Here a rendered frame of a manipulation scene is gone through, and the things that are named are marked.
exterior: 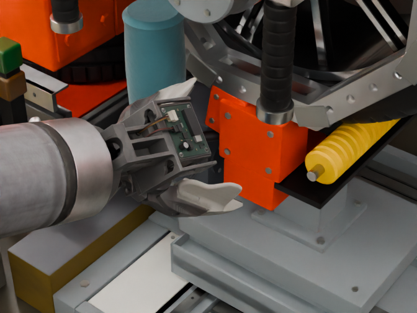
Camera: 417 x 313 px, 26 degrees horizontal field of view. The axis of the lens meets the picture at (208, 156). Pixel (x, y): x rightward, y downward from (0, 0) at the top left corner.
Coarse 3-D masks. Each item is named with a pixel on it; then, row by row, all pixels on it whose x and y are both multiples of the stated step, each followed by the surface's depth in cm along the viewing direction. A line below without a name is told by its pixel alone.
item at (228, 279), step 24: (192, 240) 177; (192, 264) 172; (216, 264) 172; (240, 264) 171; (216, 288) 171; (240, 288) 166; (264, 288) 167; (288, 288) 166; (408, 288) 167; (264, 312) 165; (288, 312) 160; (312, 312) 162; (384, 312) 157; (408, 312) 162
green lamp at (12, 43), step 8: (0, 40) 137; (8, 40) 137; (0, 48) 135; (8, 48) 135; (16, 48) 136; (0, 56) 134; (8, 56) 135; (16, 56) 136; (0, 64) 136; (8, 64) 136; (16, 64) 137; (8, 72) 136
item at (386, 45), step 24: (264, 0) 140; (312, 0) 134; (336, 0) 156; (360, 0) 128; (384, 0) 127; (240, 24) 145; (312, 24) 150; (336, 24) 150; (360, 24) 150; (384, 24) 129; (408, 24) 144; (312, 48) 144; (336, 48) 143; (360, 48) 141; (384, 48) 137; (312, 72) 138; (336, 72) 135
